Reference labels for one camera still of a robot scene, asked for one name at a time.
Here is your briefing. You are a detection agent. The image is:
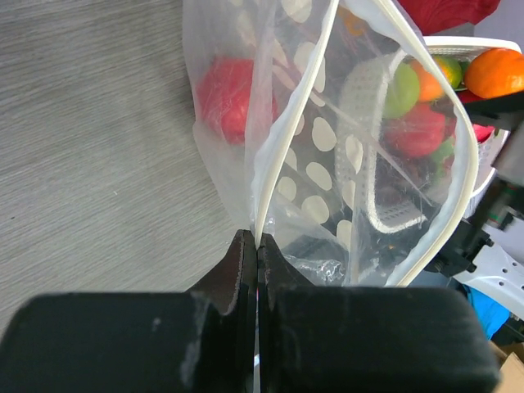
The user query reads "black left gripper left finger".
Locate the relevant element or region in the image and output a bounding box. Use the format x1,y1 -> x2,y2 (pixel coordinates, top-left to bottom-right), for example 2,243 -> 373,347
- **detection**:
1,230 -> 256,392

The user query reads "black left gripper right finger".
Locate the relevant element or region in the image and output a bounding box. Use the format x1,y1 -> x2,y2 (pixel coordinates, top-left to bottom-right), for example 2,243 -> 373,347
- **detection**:
258,235 -> 501,392

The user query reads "clear polka dot zip bag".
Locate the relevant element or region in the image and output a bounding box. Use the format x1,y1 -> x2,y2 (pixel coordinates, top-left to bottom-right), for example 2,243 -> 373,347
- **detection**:
183,1 -> 478,287

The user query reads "white perforated fruit basket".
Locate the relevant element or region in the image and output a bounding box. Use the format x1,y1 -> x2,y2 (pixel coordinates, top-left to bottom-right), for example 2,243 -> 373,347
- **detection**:
335,35 -> 519,234

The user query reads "red apple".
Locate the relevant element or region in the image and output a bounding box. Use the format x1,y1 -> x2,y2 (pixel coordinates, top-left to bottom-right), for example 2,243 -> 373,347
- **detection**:
385,103 -> 446,159

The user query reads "green pear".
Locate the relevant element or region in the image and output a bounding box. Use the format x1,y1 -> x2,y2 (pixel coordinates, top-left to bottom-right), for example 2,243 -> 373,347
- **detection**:
383,62 -> 420,120

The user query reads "pink dragon fruit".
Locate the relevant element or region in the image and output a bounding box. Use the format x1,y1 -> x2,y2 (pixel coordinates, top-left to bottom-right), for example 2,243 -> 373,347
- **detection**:
429,122 -> 496,181

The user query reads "orange green mango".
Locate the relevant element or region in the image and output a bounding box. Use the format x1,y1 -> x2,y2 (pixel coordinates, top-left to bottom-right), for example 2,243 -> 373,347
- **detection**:
410,56 -> 464,102

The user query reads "orange tangerine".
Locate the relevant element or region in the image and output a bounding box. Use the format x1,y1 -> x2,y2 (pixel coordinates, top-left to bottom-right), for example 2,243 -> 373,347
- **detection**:
464,48 -> 523,99

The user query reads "folded red cloth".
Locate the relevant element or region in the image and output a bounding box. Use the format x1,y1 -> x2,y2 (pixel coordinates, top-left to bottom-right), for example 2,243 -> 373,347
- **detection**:
399,0 -> 501,35

